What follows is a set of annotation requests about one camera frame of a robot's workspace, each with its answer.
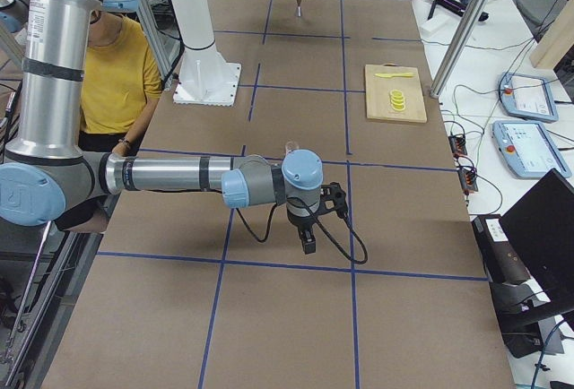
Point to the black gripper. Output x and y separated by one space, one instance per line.
300 224

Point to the clear glass shaker cup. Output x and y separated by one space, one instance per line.
291 146

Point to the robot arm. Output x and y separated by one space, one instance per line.
46 177

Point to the bamboo cutting board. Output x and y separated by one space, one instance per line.
378 100

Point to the yellow plastic knife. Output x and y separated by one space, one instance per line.
394 75

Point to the black box device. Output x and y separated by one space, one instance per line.
500 258

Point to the black monitor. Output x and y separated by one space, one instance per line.
539 226

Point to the blue teach pendant near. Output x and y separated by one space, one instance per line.
528 149

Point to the blue teach pendant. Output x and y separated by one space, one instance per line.
528 149
529 97

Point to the white foam block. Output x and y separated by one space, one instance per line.
431 26

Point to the person in yellow shirt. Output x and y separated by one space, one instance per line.
122 86

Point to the blue teach pendant far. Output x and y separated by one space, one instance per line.
529 97

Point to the black rod tool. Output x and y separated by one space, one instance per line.
453 6

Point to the wooden plank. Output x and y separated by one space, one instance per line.
557 40

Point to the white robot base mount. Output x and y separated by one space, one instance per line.
204 77

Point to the aluminium frame post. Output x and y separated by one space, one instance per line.
456 46

